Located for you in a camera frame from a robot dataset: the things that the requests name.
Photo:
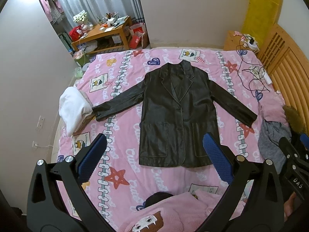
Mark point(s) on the hanging pink clothes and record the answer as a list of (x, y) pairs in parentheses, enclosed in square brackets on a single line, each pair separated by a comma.
[(53, 10)]

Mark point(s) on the wooden nightstand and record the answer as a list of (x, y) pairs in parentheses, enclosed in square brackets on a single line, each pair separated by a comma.
[(234, 41)]

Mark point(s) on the pink cartoon bed blanket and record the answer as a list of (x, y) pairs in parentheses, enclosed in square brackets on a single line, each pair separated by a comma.
[(119, 185)]

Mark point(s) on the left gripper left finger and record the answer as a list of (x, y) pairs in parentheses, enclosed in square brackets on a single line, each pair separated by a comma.
[(56, 199)]

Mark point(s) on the white flower bouquet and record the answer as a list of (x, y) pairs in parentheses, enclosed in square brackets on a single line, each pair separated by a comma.
[(81, 18)]

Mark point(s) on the white wall socket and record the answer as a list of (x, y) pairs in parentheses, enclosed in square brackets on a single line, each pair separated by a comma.
[(40, 123)]

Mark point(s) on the grey garment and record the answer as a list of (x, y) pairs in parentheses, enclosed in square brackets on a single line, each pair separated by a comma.
[(268, 142)]

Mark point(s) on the red white paper bag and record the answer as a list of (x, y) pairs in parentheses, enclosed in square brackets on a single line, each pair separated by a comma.
[(139, 36)]

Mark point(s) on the black leather jacket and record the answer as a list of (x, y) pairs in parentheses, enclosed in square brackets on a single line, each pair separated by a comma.
[(178, 110)]

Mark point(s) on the green waste bin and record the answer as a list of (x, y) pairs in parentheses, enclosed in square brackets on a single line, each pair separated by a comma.
[(81, 58)]

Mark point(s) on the wooden desk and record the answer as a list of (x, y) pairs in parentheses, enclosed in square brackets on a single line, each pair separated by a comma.
[(103, 38)]

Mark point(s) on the red gift bag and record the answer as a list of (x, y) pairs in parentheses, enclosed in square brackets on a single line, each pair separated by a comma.
[(76, 33)]

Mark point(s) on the white power strip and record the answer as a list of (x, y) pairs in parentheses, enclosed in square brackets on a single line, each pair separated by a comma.
[(250, 42)]

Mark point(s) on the pink fluffy pajama sleeve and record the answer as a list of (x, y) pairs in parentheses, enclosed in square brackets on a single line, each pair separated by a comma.
[(183, 212)]

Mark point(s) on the white folded clothes stack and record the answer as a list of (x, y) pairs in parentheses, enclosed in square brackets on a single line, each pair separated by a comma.
[(75, 109)]

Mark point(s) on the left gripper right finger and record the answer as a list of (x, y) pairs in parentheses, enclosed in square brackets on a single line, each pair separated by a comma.
[(253, 200)]

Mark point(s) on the wooden headboard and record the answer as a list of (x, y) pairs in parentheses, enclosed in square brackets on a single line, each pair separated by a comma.
[(287, 67)]

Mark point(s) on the person's right hand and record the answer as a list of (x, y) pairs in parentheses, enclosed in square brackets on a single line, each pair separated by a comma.
[(288, 206)]

